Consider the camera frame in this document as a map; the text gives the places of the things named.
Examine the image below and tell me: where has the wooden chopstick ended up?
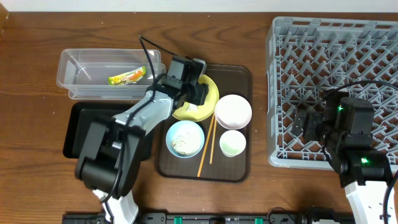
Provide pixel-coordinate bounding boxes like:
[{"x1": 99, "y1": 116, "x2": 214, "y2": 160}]
[
  {"x1": 209, "y1": 113, "x2": 217, "y2": 164},
  {"x1": 197, "y1": 113, "x2": 215, "y2": 177}
]

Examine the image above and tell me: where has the clear plastic waste bin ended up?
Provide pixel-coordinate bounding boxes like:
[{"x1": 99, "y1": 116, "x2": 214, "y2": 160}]
[{"x1": 57, "y1": 49, "x2": 166, "y2": 100}]

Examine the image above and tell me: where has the yellow round plate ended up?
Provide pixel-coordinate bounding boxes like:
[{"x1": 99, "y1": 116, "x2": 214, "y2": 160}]
[{"x1": 172, "y1": 75, "x2": 220, "y2": 122}]

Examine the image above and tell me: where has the pile of rice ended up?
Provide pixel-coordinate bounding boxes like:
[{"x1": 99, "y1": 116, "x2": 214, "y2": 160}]
[{"x1": 172, "y1": 134, "x2": 201, "y2": 156}]

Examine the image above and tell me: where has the white tissue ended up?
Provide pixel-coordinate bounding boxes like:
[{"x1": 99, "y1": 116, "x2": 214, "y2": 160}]
[{"x1": 186, "y1": 103, "x2": 198, "y2": 113}]

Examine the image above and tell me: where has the pink white bowl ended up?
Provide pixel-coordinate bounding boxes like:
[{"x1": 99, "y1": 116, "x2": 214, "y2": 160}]
[{"x1": 215, "y1": 95, "x2": 252, "y2": 130}]

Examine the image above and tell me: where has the grey plastic dishwasher rack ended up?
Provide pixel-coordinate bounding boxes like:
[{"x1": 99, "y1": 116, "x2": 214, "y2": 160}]
[{"x1": 266, "y1": 17, "x2": 397, "y2": 170}]

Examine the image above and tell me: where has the light blue bowl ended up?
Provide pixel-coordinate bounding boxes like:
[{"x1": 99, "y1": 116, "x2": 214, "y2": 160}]
[{"x1": 165, "y1": 121, "x2": 205, "y2": 159}]

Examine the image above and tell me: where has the green orange snack wrapper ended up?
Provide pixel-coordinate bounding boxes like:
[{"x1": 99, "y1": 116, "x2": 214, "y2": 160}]
[{"x1": 108, "y1": 66, "x2": 147, "y2": 85}]

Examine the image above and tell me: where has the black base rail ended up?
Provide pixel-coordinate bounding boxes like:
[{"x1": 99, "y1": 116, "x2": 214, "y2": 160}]
[{"x1": 61, "y1": 212, "x2": 355, "y2": 224}]

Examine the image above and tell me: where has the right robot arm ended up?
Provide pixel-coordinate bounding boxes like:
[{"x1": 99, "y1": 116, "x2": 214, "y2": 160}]
[{"x1": 292, "y1": 91, "x2": 397, "y2": 223}]

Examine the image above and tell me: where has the dark brown serving tray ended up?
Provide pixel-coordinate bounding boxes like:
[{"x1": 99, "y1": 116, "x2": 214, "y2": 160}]
[{"x1": 155, "y1": 64, "x2": 252, "y2": 183}]

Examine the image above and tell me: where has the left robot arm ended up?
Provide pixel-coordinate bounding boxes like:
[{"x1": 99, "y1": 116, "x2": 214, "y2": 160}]
[{"x1": 75, "y1": 75, "x2": 216, "y2": 223}]

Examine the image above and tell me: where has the white green cup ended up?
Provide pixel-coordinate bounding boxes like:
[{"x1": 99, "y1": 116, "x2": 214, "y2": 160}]
[{"x1": 220, "y1": 130, "x2": 246, "y2": 157}]

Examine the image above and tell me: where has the black plastic tray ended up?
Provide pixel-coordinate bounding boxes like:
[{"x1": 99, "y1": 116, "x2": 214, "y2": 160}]
[{"x1": 63, "y1": 101, "x2": 134, "y2": 159}]

